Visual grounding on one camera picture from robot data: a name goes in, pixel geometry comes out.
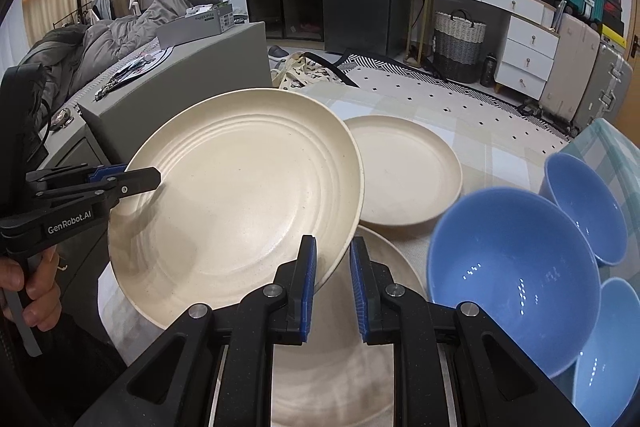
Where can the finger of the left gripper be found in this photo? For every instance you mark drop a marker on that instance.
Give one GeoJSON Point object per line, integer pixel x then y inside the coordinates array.
{"type": "Point", "coordinates": [68, 176]}
{"type": "Point", "coordinates": [126, 184]}

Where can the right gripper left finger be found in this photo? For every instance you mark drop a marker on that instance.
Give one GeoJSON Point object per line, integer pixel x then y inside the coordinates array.
{"type": "Point", "coordinates": [214, 366]}

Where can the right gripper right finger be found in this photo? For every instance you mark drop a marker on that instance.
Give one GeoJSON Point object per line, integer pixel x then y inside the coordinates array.
{"type": "Point", "coordinates": [452, 366]}

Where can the cream plate front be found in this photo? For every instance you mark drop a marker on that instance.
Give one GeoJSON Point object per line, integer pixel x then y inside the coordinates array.
{"type": "Point", "coordinates": [334, 379]}

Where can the cream plate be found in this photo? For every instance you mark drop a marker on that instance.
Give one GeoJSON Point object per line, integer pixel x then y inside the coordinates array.
{"type": "Point", "coordinates": [334, 379]}
{"type": "Point", "coordinates": [244, 176]}
{"type": "Point", "coordinates": [411, 175]}

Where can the large dark blue bowl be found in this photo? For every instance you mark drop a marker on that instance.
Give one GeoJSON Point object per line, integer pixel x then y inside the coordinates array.
{"type": "Point", "coordinates": [525, 263]}

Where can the light blue bowl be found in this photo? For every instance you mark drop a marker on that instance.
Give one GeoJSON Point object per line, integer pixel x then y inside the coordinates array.
{"type": "Point", "coordinates": [607, 369]}

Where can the small dark blue bowl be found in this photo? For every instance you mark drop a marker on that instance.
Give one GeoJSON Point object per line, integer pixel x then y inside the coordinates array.
{"type": "Point", "coordinates": [584, 197]}

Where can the person left hand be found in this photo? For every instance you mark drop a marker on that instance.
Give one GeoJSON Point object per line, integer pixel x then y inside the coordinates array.
{"type": "Point", "coordinates": [45, 309]}

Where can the grey bedding pile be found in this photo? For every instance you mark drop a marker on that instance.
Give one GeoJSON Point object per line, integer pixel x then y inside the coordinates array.
{"type": "Point", "coordinates": [74, 55]}

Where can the grey cardboard box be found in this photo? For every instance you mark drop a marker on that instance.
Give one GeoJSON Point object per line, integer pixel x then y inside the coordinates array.
{"type": "Point", "coordinates": [201, 21]}

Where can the patterned tote bag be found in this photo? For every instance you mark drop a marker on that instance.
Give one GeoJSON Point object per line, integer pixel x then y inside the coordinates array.
{"type": "Point", "coordinates": [303, 69]}

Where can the teal plaid tablecloth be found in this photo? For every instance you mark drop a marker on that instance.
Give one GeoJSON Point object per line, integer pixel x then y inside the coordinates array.
{"type": "Point", "coordinates": [616, 160]}

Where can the black water bottle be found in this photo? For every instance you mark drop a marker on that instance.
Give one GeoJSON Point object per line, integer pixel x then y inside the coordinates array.
{"type": "Point", "coordinates": [487, 76]}

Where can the wooden door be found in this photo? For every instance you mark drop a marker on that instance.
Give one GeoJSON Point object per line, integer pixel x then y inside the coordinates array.
{"type": "Point", "coordinates": [628, 118]}

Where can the silver aluminium suitcase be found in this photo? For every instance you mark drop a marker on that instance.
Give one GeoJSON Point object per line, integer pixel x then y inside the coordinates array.
{"type": "Point", "coordinates": [606, 89]}

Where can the woven laundry basket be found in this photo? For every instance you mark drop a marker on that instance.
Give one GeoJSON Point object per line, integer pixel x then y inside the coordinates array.
{"type": "Point", "coordinates": [458, 39]}

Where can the white drawer desk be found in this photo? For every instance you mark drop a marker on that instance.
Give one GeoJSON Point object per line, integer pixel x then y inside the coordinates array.
{"type": "Point", "coordinates": [520, 36]}

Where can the beige suitcase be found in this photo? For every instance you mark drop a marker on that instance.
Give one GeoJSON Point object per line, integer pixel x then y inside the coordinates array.
{"type": "Point", "coordinates": [571, 70]}

